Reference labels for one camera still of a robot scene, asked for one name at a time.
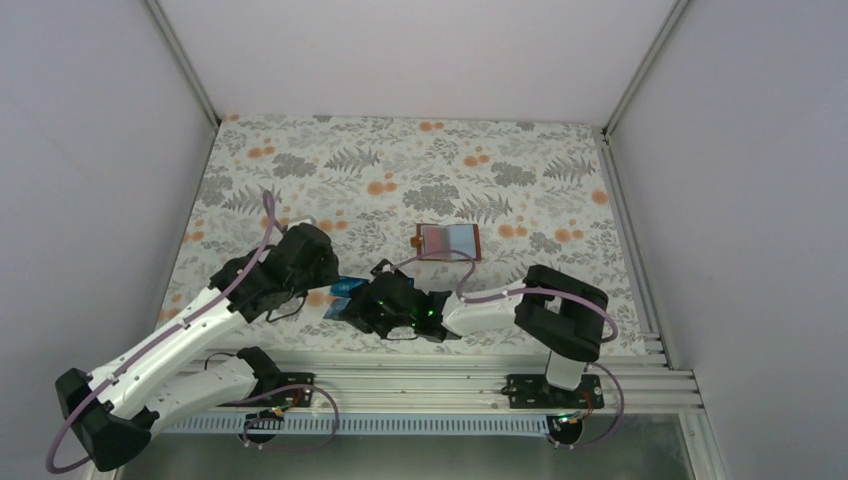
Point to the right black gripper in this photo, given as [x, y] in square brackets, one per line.
[358, 314]

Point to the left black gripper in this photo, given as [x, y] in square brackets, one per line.
[327, 272]

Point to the brown leather card holder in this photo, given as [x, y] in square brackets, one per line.
[447, 243]

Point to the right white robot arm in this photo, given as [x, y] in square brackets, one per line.
[565, 314]

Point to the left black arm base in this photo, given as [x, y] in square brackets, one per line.
[286, 390]

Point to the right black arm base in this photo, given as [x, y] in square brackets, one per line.
[532, 391]

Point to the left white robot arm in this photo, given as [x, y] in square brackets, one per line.
[116, 409]

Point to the blue card upper left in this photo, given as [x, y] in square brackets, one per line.
[345, 285]

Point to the blue card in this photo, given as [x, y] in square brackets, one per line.
[336, 309]
[345, 285]

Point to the blue card lower left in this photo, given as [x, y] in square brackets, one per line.
[336, 309]

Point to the floral patterned table mat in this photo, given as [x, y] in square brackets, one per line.
[536, 191]

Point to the aluminium rail frame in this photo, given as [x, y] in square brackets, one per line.
[471, 384]

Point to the slotted grey cable duct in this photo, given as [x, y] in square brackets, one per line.
[302, 423]

